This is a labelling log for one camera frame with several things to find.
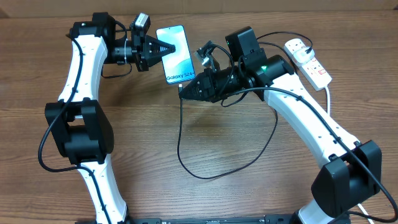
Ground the black USB charging cable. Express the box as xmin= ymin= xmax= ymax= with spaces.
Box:
xmin=176 ymin=30 xmax=313 ymax=180

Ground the Samsung Galaxy smartphone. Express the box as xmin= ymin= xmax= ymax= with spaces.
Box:
xmin=156 ymin=25 xmax=195 ymax=85

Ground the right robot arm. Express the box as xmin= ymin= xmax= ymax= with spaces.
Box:
xmin=179 ymin=27 xmax=382 ymax=223

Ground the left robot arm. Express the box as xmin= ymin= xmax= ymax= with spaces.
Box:
xmin=38 ymin=12 xmax=175 ymax=223

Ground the white charger plug adapter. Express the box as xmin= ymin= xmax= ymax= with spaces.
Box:
xmin=294 ymin=47 xmax=315 ymax=66

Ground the white power strip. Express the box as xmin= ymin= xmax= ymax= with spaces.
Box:
xmin=284 ymin=39 xmax=332 ymax=91

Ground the brown cardboard backboard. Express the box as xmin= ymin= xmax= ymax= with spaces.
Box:
xmin=1 ymin=0 xmax=397 ymax=18

